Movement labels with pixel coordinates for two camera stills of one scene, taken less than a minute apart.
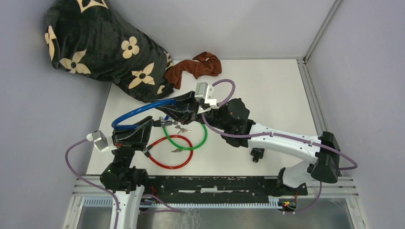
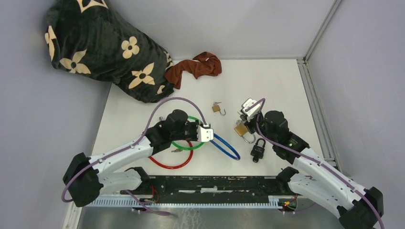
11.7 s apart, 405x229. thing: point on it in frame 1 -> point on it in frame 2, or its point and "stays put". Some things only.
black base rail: [218, 189] stays put
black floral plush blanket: [87, 37] stays put
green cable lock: [180, 148] stays put
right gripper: [185, 114] -> [249, 123]
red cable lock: [146, 150] stays put
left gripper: [134, 138] -> [195, 125]
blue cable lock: [156, 123] -> [227, 152]
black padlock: [257, 153] stays put
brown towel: [205, 64] stays put
